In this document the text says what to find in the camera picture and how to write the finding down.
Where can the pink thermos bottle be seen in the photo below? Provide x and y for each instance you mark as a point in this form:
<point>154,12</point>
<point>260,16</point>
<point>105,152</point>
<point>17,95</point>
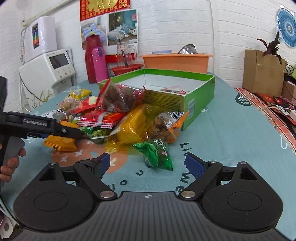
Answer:
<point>99,62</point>

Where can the person's left hand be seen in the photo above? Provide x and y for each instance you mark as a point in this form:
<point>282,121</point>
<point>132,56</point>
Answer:
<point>12,163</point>

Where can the bedding poster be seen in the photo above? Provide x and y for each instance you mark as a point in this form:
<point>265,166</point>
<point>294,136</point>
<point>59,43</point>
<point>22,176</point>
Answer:
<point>113,28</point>

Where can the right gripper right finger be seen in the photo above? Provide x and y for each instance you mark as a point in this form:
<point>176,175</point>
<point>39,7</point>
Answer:
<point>205,174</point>

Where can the yellow cellophane snack bag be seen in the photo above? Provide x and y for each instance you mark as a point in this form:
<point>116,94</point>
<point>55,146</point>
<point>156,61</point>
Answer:
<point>132,129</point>

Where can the white machine with screen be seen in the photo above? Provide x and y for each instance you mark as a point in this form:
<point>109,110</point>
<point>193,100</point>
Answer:
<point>47,75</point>

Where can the clear red-edged jujube bag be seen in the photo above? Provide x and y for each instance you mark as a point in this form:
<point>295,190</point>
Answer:
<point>119,98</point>

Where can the steel bowl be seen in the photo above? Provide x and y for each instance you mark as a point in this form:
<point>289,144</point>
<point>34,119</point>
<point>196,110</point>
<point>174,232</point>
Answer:
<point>188,49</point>

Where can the large red checkered snack bag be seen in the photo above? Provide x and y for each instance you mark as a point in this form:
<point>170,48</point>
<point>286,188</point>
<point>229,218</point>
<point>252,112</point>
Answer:
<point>100,119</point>

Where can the dark purple plant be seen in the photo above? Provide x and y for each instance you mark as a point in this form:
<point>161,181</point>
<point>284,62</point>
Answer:
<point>272,47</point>

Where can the white power strip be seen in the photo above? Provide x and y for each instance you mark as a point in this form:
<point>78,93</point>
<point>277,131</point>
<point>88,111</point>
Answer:
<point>290,114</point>

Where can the red plastic basket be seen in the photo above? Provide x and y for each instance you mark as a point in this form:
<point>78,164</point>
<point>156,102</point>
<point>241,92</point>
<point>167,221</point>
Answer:
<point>119,70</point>

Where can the orange-edged clear nut bag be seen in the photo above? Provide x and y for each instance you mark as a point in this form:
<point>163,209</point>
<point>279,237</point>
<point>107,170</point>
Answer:
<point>166,126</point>

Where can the green pea snack packet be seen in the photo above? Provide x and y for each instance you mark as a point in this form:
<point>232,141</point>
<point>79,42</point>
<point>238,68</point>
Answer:
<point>96,135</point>

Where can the red thermos jug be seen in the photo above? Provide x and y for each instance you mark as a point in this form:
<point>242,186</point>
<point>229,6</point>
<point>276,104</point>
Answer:
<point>92,42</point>

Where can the green candy packet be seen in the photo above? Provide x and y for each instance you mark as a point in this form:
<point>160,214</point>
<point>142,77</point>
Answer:
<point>156,154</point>

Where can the orange snack packet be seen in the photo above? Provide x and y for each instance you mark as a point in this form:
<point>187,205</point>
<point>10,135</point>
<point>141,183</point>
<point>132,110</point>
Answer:
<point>61,144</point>

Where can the small brown cardboard box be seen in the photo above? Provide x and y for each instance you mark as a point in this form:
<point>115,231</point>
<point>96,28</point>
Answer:
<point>289,91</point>

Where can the red fu wall banner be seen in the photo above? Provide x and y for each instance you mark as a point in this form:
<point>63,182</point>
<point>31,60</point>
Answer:
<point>93,8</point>

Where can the yellow snack packet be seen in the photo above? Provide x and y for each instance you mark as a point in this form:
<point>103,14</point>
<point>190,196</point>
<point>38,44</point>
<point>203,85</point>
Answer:
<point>80,94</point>

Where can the green cardboard box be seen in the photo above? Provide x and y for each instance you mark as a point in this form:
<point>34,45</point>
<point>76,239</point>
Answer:
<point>200,89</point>

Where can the blue decorative wall plates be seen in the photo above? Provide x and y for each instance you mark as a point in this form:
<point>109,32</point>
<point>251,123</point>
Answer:
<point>285,24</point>

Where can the white snack packet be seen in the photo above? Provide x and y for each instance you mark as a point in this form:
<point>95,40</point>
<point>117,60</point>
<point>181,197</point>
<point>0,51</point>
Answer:
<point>57,114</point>

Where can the blue lidded tin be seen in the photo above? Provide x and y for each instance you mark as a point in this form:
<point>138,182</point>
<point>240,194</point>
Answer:
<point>161,52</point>

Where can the orange plastic basin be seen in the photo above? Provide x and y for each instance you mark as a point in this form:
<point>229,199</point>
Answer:
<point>183,62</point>

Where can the white water purifier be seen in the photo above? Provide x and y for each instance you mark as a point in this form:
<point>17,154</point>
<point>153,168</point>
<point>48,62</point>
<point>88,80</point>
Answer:
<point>40,38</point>

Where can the glass pitcher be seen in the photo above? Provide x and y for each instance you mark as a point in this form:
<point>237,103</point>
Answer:
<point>126,54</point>

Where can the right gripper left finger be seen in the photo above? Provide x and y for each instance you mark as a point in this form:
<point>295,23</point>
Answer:
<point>90,173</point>

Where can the red snack packet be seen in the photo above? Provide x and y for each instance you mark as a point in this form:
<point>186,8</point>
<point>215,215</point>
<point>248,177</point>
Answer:
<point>87,105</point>

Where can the pink peanut snack bag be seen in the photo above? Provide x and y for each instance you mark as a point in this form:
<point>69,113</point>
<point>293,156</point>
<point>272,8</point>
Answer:
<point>69,103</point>

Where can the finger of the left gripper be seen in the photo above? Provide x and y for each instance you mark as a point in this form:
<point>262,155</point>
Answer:
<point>67,130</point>

